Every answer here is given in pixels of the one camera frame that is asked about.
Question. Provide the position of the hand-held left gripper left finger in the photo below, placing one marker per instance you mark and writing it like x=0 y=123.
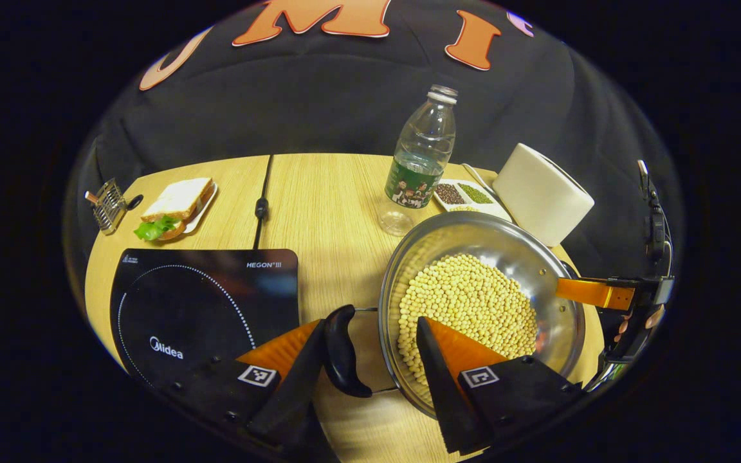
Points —
x=293 y=379

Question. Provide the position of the white divided dish of beans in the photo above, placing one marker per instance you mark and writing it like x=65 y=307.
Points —
x=473 y=196

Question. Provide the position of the black desk grommet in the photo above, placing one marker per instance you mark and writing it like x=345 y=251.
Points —
x=135 y=202

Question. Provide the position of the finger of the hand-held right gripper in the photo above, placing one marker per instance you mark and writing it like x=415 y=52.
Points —
x=592 y=292

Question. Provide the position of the pile of yellow soybeans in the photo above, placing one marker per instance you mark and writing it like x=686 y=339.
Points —
x=467 y=302

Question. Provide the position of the black induction cooktop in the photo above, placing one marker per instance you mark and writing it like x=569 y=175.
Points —
x=203 y=302

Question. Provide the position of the clear plastic water bottle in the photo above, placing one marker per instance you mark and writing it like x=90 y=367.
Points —
x=420 y=154

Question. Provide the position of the sandwich with lettuce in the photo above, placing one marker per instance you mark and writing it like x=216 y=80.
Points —
x=177 y=200

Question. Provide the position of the white toaster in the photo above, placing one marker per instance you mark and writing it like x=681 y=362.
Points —
x=538 y=193

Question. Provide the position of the small white plate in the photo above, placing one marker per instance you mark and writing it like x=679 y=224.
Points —
x=206 y=206

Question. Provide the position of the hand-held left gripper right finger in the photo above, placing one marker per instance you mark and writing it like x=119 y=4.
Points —
x=438 y=386

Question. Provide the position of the small pink tube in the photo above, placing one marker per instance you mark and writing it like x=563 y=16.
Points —
x=90 y=196

